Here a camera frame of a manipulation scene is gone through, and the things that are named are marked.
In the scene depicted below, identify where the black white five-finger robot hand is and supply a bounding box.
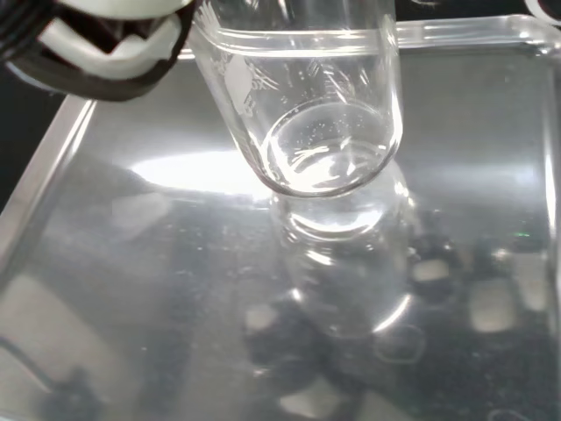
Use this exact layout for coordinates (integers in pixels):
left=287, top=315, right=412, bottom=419
left=0, top=0, right=195, bottom=103

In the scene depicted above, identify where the electronic balance with steel pan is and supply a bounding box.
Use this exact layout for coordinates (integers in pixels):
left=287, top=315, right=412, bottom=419
left=0, top=12, right=561, bottom=421

